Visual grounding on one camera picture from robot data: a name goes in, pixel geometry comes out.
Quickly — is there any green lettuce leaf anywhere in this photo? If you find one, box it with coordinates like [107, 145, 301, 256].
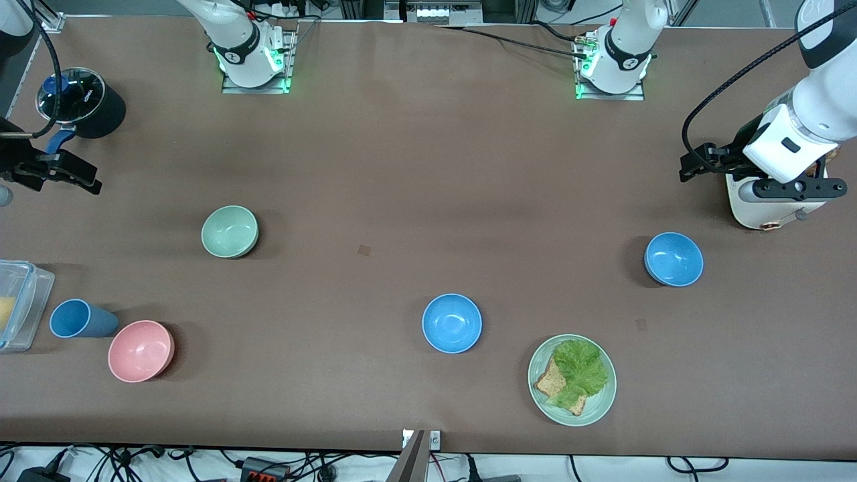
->
[550, 339, 609, 410]

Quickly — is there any glass pot lid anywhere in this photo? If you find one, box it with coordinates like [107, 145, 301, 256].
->
[37, 67, 106, 125]

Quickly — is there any green bowl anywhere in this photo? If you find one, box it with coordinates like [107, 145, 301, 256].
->
[202, 205, 260, 259]

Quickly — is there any black orange power adapter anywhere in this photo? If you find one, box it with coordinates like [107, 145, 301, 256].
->
[240, 457, 290, 482]

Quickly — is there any pink bowl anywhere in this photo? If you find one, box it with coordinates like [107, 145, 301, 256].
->
[108, 320, 176, 384]

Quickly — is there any green plate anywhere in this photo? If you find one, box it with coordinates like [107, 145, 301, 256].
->
[528, 333, 617, 427]

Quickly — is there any lettuce leaf on toast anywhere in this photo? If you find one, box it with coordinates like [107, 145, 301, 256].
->
[534, 357, 589, 417]

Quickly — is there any blue bowl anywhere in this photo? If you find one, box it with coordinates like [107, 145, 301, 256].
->
[644, 232, 705, 288]
[422, 293, 483, 354]

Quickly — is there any grey metal camera pole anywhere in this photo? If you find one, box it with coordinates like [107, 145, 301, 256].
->
[385, 430, 429, 482]

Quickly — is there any white metal bracket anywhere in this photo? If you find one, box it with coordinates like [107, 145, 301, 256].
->
[402, 430, 442, 451]

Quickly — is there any grey electrical terminal box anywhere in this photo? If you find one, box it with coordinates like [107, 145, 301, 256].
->
[385, 0, 469, 24]

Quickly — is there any black pot with blue handle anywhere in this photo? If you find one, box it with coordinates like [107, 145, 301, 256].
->
[37, 67, 127, 158]

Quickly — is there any clear plastic food container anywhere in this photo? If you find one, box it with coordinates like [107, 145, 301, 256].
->
[0, 260, 56, 353]

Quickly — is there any blue plastic cup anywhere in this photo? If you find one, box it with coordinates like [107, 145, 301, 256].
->
[50, 299, 120, 339]

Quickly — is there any brown table cover sheet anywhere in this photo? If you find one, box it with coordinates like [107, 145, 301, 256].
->
[0, 15, 857, 463]

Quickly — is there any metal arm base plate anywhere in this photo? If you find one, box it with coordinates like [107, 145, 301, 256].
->
[221, 28, 297, 94]
[574, 32, 647, 101]

